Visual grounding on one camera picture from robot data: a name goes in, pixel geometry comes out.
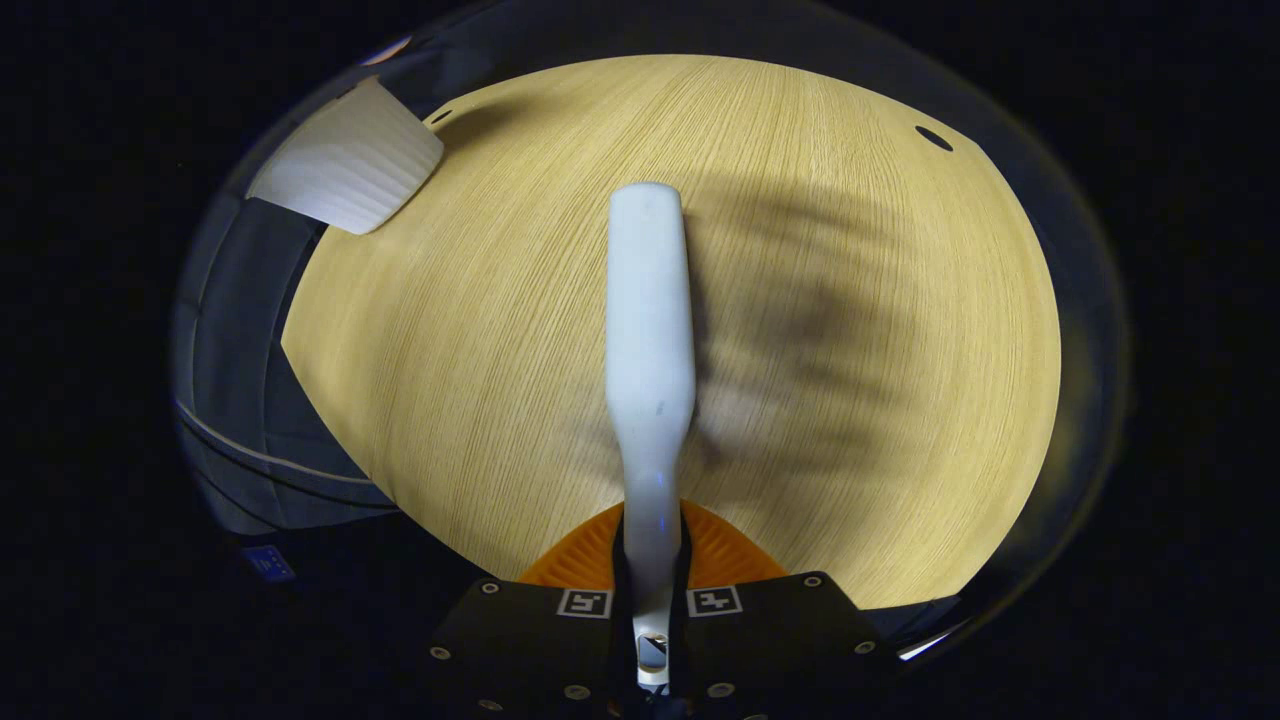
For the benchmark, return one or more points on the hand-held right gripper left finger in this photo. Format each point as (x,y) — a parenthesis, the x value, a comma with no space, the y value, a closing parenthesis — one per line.
(540,650)

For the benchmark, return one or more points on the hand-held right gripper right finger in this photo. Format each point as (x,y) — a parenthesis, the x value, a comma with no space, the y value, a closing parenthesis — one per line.
(780,650)

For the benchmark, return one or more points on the small white broom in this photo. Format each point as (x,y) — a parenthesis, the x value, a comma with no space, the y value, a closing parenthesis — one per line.
(650,320)

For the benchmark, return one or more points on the white ribbed garbage bin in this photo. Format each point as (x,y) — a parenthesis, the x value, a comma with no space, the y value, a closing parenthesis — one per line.
(350,160)

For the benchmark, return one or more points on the small blue sticker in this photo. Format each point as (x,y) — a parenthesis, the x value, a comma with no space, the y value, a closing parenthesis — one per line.
(268,562)

